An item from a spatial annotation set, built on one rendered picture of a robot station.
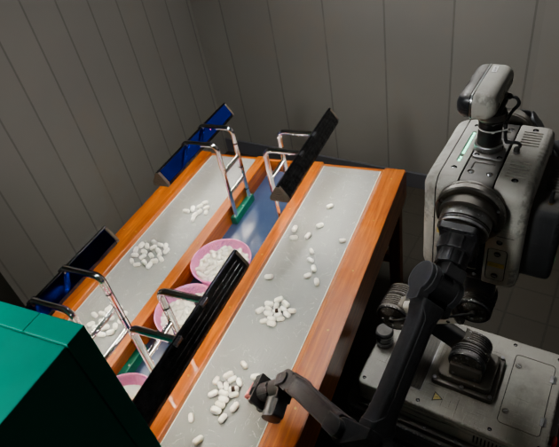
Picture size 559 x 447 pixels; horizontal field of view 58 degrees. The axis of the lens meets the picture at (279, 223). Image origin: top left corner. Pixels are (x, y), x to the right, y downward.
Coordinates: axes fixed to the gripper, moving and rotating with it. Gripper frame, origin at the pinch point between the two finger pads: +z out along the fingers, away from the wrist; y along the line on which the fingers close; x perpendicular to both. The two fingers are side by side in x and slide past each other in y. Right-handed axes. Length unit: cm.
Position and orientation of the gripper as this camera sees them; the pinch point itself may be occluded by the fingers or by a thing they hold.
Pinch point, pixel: (247, 396)
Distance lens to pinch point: 174.1
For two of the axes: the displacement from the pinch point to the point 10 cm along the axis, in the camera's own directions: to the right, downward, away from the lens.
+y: -3.8, 6.2, -6.9
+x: 7.0, 6.8, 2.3
